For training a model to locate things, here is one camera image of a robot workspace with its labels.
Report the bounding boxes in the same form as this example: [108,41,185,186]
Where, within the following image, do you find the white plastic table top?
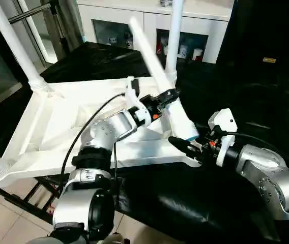
[0,76,204,185]

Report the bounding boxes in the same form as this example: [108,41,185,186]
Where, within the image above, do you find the black work mat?
[0,42,289,244]

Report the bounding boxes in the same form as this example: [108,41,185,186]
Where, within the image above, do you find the white glass-door cabinet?
[77,0,233,65]

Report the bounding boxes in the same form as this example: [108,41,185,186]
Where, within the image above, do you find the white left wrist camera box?
[124,76,153,129]

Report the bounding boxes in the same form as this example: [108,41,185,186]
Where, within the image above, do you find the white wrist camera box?
[207,108,237,168]
[124,76,153,129]

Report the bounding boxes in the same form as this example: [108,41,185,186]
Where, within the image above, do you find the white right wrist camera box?
[207,108,237,168]

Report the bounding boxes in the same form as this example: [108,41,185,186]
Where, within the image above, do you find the grey metal rack frame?
[0,0,81,67]

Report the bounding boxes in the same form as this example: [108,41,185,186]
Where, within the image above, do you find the black metal table frame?
[0,173,70,225]

